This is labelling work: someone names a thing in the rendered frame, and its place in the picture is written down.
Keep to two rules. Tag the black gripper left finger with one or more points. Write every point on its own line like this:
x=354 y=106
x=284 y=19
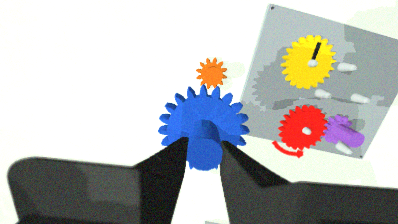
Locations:
x=144 y=193

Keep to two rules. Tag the red curved arrow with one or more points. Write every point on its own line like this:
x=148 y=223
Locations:
x=298 y=154

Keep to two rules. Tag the red gear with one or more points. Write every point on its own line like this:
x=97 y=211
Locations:
x=294 y=123

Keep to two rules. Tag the orange gear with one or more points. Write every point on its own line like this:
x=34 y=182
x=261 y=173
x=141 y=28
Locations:
x=211 y=73

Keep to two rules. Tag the yellow gear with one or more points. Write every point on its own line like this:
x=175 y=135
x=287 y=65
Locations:
x=297 y=62

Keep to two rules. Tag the grey board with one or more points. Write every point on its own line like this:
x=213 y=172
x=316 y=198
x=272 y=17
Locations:
x=362 y=86

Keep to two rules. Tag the blue gear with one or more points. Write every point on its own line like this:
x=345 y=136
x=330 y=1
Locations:
x=206 y=120

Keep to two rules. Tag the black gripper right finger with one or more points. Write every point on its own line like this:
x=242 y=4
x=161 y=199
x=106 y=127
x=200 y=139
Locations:
x=256 y=195

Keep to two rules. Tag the purple gear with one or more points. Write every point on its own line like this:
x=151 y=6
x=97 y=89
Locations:
x=338 y=129

